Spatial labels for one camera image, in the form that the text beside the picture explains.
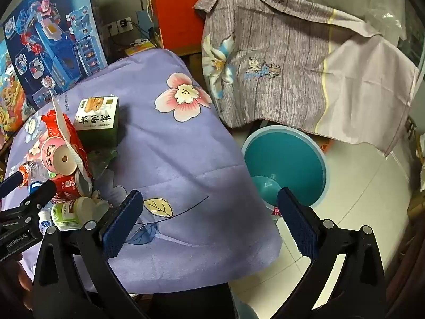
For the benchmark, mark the cartoon printed box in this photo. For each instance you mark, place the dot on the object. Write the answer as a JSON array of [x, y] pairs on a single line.
[[10, 106]]

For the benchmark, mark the white blue tube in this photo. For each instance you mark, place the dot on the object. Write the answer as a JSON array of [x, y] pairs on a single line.
[[43, 222]]

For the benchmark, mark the teal plastic bin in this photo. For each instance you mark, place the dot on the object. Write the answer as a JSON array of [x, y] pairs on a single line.
[[289, 159]]

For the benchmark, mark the red patterned bag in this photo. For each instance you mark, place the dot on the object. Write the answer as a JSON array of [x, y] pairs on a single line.
[[328, 146]]

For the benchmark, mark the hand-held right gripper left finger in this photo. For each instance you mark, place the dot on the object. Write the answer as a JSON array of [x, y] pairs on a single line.
[[123, 226]]

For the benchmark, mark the green sachet packet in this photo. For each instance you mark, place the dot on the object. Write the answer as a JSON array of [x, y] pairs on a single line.
[[103, 159]]

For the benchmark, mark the beige round disc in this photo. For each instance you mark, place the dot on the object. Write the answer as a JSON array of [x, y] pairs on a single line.
[[59, 162]]

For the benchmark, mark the clear plastic bottle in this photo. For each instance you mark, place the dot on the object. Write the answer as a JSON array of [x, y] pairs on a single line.
[[36, 172]]

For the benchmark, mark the wooden furniture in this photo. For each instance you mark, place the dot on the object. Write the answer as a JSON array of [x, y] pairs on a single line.
[[415, 172]]

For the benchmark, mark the green cardboard box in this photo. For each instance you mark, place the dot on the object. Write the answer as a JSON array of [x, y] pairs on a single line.
[[99, 129]]

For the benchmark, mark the small blue box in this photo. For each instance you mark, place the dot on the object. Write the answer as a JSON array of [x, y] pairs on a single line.
[[144, 18]]

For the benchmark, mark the purple floral blanket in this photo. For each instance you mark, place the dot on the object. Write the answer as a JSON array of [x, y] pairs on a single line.
[[186, 159]]

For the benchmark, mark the grey floral cloth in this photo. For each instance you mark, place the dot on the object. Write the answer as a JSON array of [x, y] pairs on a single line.
[[282, 99]]

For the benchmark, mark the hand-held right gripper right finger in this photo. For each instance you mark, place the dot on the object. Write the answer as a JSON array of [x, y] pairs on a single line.
[[297, 222]]

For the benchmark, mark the red snack bag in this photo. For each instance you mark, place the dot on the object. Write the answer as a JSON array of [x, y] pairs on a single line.
[[53, 129]]

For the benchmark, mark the blue toy box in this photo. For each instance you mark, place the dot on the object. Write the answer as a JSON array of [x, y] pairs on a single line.
[[49, 40]]

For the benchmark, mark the red gift box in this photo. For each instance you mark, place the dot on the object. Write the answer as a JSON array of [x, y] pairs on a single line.
[[179, 10]]

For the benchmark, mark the white bottle green label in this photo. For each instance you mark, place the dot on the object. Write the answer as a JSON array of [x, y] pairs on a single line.
[[66, 216]]

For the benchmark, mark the white wall socket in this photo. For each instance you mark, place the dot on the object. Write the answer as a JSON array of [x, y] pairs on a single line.
[[116, 26]]

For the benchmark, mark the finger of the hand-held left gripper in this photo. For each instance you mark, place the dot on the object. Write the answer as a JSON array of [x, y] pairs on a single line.
[[11, 184], [41, 194]]

